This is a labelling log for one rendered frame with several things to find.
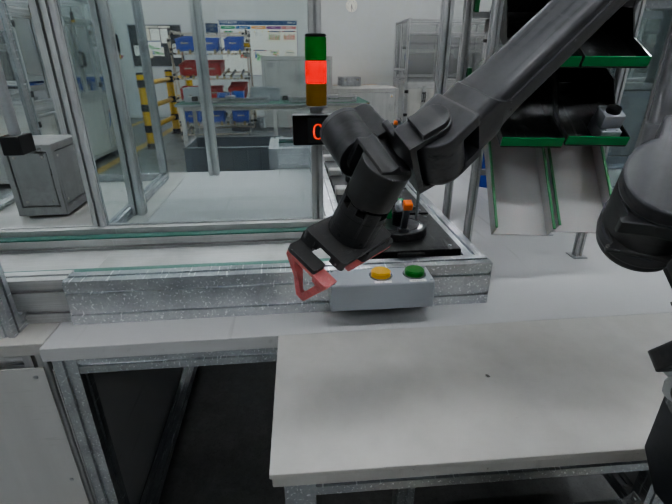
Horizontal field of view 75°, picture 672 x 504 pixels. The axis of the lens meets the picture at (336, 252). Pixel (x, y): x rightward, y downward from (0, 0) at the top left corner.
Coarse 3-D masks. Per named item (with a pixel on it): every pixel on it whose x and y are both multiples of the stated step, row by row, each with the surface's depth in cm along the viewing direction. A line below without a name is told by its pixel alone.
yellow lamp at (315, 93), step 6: (306, 84) 103; (312, 84) 102; (318, 84) 102; (324, 84) 103; (306, 90) 104; (312, 90) 103; (318, 90) 103; (324, 90) 103; (306, 96) 105; (312, 96) 103; (318, 96) 103; (324, 96) 104; (306, 102) 105; (312, 102) 104; (318, 102) 104; (324, 102) 105
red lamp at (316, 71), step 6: (306, 66) 102; (312, 66) 100; (318, 66) 100; (324, 66) 101; (306, 72) 102; (312, 72) 101; (318, 72) 101; (324, 72) 102; (306, 78) 103; (312, 78) 102; (318, 78) 102; (324, 78) 102
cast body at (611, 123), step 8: (616, 104) 94; (600, 112) 95; (608, 112) 94; (616, 112) 93; (592, 120) 99; (600, 120) 95; (608, 120) 94; (616, 120) 94; (592, 128) 98; (600, 128) 96; (608, 128) 95; (616, 128) 95; (616, 136) 95
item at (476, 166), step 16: (464, 0) 109; (496, 0) 93; (464, 16) 109; (496, 16) 94; (640, 16) 97; (464, 32) 111; (496, 32) 96; (464, 48) 112; (496, 48) 97; (464, 64) 114; (624, 80) 103; (480, 160) 107; (448, 192) 128; (448, 208) 130; (464, 224) 115; (576, 240) 120; (576, 256) 121
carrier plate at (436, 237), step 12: (420, 216) 119; (432, 228) 111; (420, 240) 104; (432, 240) 104; (444, 240) 104; (384, 252) 98; (396, 252) 98; (432, 252) 99; (444, 252) 99; (456, 252) 100
